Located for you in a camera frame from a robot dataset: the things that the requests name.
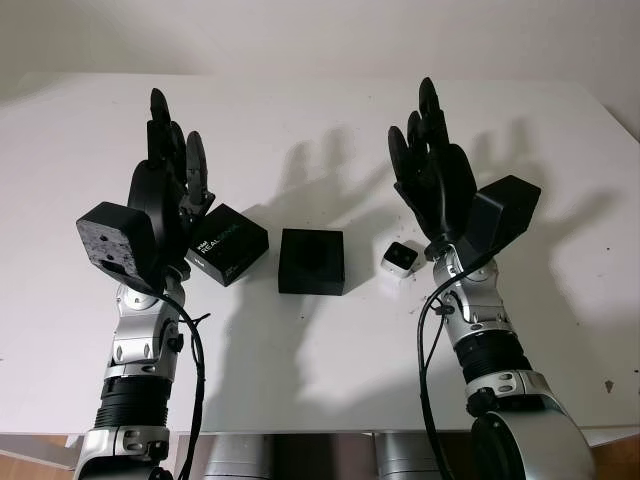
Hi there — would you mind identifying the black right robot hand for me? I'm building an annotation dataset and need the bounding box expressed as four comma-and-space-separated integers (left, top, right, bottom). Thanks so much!
387, 77, 477, 247

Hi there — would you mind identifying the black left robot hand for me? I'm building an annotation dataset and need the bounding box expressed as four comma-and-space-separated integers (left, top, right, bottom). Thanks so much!
127, 87, 217, 295

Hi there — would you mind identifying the small silver camera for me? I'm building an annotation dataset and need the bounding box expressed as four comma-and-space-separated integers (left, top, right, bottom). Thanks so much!
380, 240, 422, 297

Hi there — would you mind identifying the black RealSense box lid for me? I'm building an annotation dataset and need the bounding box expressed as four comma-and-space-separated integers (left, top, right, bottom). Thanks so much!
184, 203, 268, 288

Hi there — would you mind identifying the black box with foam insert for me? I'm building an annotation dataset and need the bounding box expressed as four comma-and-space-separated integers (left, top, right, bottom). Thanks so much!
277, 228, 347, 297

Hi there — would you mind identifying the grey robot leg cylinder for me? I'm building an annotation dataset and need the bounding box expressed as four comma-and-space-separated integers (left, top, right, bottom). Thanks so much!
206, 433, 275, 480
374, 432, 437, 480

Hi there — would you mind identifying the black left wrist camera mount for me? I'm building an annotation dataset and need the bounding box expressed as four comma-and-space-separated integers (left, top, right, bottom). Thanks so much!
75, 201, 157, 292

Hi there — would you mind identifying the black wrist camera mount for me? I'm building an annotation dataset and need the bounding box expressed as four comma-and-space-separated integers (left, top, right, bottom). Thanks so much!
75, 201, 157, 292
457, 174, 543, 267

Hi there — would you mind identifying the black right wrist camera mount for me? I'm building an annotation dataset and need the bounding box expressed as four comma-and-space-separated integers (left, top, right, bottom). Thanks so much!
457, 174, 543, 267

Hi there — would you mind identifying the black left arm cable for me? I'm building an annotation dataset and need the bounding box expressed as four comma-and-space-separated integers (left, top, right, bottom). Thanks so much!
142, 283, 212, 480

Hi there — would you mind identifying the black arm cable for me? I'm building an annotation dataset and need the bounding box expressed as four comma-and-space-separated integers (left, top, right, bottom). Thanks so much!
417, 248, 499, 480
142, 283, 212, 480

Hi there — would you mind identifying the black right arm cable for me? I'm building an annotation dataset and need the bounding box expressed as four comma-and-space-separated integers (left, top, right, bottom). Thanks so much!
417, 248, 499, 480

